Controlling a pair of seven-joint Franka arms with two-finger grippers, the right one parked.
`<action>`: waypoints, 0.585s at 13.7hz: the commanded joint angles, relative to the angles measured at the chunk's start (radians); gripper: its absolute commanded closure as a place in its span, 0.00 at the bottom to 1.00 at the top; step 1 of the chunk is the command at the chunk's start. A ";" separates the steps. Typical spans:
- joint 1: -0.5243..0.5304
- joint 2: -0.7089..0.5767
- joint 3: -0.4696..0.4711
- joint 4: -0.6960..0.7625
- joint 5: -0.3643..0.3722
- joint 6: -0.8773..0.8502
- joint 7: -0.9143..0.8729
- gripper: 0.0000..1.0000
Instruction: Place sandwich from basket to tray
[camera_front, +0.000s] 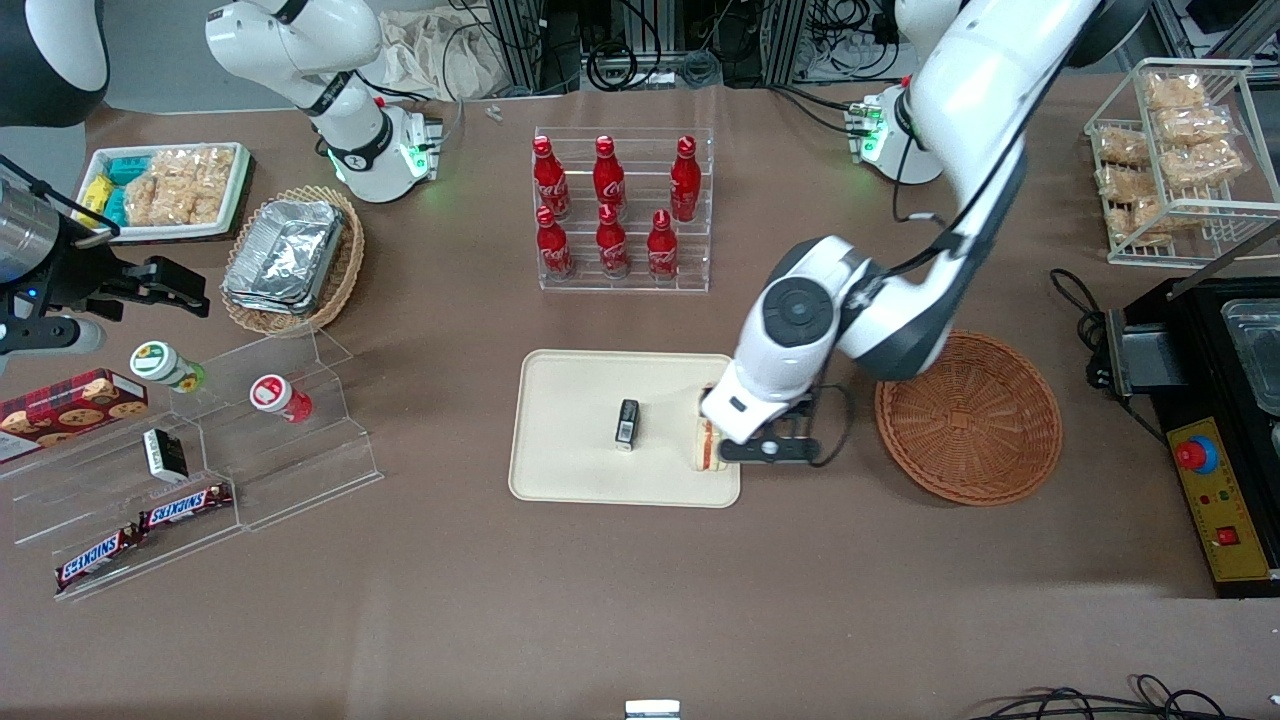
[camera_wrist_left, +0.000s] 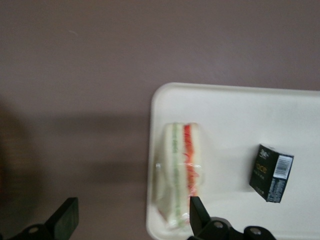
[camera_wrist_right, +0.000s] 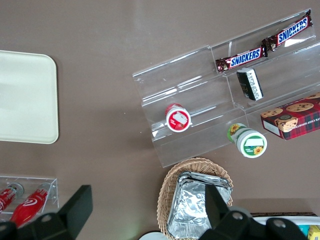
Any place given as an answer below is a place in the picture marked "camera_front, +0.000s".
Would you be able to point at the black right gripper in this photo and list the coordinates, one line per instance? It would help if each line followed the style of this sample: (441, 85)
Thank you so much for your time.
(82, 276)

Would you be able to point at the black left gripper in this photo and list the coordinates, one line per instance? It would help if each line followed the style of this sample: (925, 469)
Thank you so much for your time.
(803, 407)

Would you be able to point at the triangular sandwich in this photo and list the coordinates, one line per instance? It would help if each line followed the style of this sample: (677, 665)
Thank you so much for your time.
(708, 445)

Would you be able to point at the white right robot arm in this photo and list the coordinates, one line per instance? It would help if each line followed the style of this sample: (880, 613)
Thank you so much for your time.
(300, 50)

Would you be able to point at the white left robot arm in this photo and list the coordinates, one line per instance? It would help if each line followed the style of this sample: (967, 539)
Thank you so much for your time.
(980, 100)

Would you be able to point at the white rectangular snack tray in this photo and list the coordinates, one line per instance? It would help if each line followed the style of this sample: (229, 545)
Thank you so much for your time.
(160, 232)

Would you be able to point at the light wicker basket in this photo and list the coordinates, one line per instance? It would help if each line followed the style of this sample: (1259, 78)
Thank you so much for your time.
(335, 290)

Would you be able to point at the brown wicker basket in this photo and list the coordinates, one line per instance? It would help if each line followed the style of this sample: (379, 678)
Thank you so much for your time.
(970, 430)

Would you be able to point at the beige plastic tray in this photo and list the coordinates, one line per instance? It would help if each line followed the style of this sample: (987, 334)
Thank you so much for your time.
(570, 430)

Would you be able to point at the green lid cup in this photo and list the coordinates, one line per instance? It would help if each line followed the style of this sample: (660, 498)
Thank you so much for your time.
(160, 363)

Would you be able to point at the teal snack pack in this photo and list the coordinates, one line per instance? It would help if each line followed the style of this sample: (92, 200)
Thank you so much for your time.
(128, 168)
(115, 207)

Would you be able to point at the rice cracker snack bag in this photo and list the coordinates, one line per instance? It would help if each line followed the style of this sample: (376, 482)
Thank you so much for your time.
(180, 185)

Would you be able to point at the stacked aluminium foil trays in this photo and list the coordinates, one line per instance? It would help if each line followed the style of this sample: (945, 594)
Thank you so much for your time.
(285, 255)

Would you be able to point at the yellow snack pack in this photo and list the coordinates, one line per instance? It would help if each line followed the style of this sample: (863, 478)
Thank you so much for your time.
(95, 195)

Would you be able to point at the red lid cup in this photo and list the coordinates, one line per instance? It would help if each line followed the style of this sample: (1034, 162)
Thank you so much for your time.
(275, 393)

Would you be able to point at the red cookie box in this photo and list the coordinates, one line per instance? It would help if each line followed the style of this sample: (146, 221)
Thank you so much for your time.
(60, 410)

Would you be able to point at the small black box white side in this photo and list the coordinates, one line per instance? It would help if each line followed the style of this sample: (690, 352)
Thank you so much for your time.
(165, 455)

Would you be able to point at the small black box white label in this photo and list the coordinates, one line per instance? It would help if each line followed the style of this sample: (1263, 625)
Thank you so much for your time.
(627, 425)

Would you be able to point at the clear acrylic bottle rack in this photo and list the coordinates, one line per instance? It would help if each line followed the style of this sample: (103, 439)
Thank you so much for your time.
(690, 255)

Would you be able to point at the red cola bottle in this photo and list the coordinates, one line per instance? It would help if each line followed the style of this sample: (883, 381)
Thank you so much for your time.
(553, 250)
(685, 185)
(550, 180)
(662, 255)
(612, 245)
(608, 180)

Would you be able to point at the Snickers chocolate bar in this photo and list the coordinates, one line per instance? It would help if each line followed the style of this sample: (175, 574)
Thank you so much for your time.
(95, 557)
(185, 507)

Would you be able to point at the clear acrylic stepped shelf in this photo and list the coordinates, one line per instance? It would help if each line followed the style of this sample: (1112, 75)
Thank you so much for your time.
(300, 470)

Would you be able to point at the white box edge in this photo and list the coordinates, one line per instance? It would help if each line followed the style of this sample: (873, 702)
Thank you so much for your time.
(652, 710)

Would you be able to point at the white cloth bag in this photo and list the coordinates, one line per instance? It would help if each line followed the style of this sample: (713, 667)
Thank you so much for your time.
(440, 55)

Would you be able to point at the fried snack bag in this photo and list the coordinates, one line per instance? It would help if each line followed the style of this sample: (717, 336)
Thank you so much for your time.
(1135, 222)
(1128, 183)
(1205, 165)
(1120, 145)
(1195, 125)
(1175, 92)

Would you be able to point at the red emergency stop button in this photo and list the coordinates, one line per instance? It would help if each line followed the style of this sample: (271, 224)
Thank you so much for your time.
(1197, 455)

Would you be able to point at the black machine housing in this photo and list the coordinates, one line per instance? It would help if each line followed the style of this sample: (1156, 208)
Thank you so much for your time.
(1200, 370)

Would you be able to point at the yellow control panel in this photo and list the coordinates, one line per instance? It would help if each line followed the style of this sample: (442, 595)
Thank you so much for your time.
(1230, 500)

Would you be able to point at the steel pan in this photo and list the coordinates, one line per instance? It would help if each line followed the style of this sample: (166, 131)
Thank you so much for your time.
(1258, 355)

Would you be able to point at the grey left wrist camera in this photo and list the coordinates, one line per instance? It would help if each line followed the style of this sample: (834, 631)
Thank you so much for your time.
(770, 451)

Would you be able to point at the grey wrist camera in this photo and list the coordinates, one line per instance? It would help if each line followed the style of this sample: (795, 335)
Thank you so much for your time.
(770, 451)
(50, 336)

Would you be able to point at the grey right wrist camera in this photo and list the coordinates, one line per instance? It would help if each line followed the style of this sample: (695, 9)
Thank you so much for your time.
(50, 336)

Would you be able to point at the aluminium frame rack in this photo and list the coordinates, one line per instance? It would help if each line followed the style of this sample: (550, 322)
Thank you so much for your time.
(530, 45)
(790, 40)

